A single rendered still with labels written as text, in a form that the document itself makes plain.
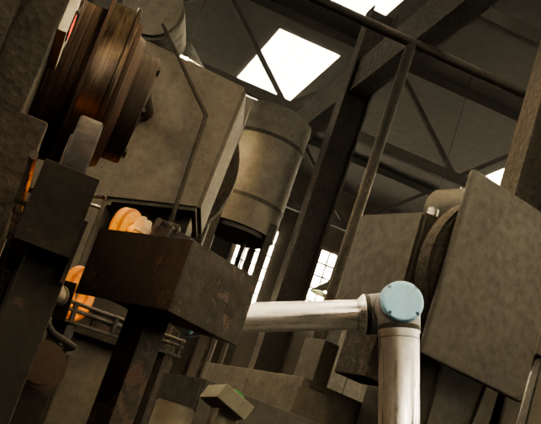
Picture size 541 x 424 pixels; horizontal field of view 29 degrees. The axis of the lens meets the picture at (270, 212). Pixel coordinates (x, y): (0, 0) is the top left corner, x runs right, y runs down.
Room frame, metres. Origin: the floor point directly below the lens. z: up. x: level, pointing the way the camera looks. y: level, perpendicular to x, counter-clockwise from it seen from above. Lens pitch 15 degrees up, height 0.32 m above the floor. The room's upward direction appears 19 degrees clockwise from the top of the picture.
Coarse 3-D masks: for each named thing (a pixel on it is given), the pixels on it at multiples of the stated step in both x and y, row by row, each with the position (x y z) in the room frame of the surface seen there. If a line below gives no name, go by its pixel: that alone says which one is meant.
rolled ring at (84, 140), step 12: (84, 120) 1.35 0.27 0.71; (96, 120) 1.37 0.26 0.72; (84, 132) 1.33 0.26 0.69; (96, 132) 1.34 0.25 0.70; (72, 144) 1.31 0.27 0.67; (84, 144) 1.32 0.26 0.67; (96, 144) 1.33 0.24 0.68; (72, 156) 1.31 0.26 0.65; (84, 156) 1.32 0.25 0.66; (72, 168) 1.31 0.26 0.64; (84, 168) 1.32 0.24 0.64
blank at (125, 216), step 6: (120, 210) 2.90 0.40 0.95; (126, 210) 2.90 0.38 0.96; (132, 210) 2.92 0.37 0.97; (114, 216) 2.89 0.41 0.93; (120, 216) 2.89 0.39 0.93; (126, 216) 2.90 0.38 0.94; (132, 216) 2.93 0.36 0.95; (138, 216) 2.96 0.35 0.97; (114, 222) 2.89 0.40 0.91; (120, 222) 2.88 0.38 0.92; (126, 222) 2.91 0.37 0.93; (132, 222) 2.94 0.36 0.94; (114, 228) 2.88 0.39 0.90; (120, 228) 2.89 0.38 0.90; (126, 228) 2.92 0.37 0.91
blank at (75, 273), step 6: (72, 270) 2.93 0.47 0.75; (78, 270) 2.93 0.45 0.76; (66, 276) 2.92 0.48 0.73; (72, 276) 2.92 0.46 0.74; (78, 276) 2.93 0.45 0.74; (78, 282) 2.94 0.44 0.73; (78, 294) 3.02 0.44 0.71; (78, 300) 3.02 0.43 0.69; (84, 300) 3.01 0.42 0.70; (90, 300) 3.03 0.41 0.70; (78, 306) 2.99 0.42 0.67; (66, 318) 2.98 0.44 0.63; (78, 318) 3.01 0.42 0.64
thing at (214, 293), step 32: (96, 256) 2.04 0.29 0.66; (128, 256) 1.98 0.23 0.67; (160, 256) 1.92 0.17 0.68; (192, 256) 1.88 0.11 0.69; (96, 288) 2.01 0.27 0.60; (128, 288) 1.96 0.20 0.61; (160, 288) 1.90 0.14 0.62; (192, 288) 1.90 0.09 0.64; (224, 288) 1.96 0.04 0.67; (256, 288) 2.02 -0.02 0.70; (128, 320) 2.04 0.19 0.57; (160, 320) 2.04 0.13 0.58; (192, 320) 1.92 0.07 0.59; (224, 320) 1.98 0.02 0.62; (128, 352) 2.02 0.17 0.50; (128, 384) 2.02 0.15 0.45; (96, 416) 2.04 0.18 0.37; (128, 416) 2.04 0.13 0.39
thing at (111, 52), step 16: (112, 16) 2.28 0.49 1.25; (128, 16) 2.31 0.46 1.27; (112, 32) 2.26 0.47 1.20; (128, 32) 2.27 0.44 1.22; (112, 48) 2.25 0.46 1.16; (128, 48) 2.25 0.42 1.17; (96, 64) 2.24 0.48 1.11; (112, 64) 2.25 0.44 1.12; (96, 80) 2.25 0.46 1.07; (112, 80) 2.24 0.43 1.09; (80, 96) 2.26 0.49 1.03; (96, 96) 2.26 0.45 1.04; (80, 112) 2.27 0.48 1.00; (96, 112) 2.27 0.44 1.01; (64, 144) 2.33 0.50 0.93
